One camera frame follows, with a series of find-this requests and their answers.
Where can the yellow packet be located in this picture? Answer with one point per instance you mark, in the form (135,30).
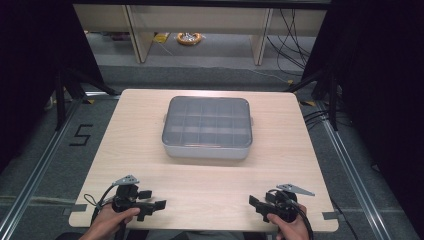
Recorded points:
(161,37)

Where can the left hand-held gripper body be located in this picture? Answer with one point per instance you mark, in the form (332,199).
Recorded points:
(125,196)

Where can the black curtain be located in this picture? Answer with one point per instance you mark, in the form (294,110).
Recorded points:
(383,83)
(30,66)

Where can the person's left hand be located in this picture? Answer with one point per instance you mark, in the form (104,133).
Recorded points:
(110,221)

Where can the grey tape strip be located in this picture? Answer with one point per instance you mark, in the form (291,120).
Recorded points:
(330,215)
(77,208)

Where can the aluminium floor rail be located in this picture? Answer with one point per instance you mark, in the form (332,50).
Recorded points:
(353,180)
(36,173)

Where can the grey compartment storage box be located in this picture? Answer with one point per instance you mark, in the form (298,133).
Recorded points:
(206,152)

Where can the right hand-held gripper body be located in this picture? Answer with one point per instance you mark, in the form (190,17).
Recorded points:
(283,203)

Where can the beige wooden desk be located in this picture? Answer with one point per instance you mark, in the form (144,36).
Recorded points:
(200,20)

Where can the person's right hand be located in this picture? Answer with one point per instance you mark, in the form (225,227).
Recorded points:
(291,230)

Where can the orange tape roll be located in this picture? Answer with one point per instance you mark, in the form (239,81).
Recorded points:
(189,39)

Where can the black tripod stand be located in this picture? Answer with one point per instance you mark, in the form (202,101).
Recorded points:
(333,96)
(61,96)

